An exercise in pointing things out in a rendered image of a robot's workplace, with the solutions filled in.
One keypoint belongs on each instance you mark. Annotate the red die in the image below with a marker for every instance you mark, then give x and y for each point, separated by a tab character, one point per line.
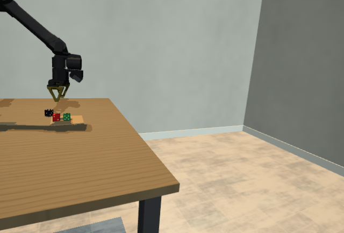
56	117

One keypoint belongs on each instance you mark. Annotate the black die with white pips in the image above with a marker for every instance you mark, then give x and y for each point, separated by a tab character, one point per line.
49	112

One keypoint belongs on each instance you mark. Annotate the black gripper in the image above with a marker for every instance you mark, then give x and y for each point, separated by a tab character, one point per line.
54	84

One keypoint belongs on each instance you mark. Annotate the green die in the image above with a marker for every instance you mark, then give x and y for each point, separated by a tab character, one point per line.
66	116

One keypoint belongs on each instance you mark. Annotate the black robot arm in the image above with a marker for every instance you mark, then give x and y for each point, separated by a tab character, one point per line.
62	57

